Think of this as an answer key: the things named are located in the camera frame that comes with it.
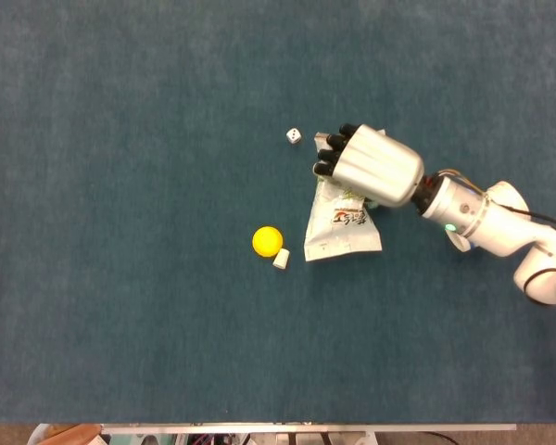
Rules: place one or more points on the white printed snack bag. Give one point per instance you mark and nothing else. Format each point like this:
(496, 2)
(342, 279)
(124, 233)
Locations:
(338, 232)

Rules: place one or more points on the aluminium table edge rail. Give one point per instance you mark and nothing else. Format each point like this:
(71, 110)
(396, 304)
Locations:
(306, 428)

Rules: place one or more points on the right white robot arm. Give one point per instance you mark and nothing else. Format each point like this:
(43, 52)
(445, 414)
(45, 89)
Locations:
(500, 227)

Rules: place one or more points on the teal table cloth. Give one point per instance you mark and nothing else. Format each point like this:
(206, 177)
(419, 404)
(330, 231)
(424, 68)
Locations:
(120, 232)

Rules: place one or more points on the yellow ball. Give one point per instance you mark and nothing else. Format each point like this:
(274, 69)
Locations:
(267, 241)

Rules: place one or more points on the white paper cup blue stripe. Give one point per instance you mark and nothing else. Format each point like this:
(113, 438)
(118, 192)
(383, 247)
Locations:
(509, 194)

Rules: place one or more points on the small white bottle cap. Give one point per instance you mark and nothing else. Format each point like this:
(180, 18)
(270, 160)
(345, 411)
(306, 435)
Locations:
(281, 260)

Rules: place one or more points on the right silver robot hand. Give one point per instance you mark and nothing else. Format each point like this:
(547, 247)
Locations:
(380, 164)

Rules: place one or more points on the white die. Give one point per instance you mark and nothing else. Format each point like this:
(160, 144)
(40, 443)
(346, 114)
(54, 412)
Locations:
(294, 136)

